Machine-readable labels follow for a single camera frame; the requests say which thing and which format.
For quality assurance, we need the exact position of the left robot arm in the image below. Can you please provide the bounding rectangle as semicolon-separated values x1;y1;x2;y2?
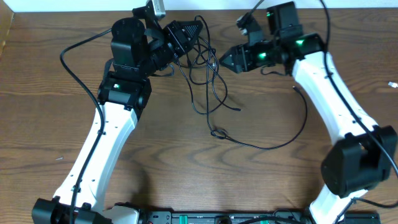
32;16;203;223

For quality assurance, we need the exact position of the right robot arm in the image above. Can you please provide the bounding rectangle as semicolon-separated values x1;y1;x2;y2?
220;2;397;223

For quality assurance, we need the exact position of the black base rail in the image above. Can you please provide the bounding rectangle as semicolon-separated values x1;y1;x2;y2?
138;208;381;224

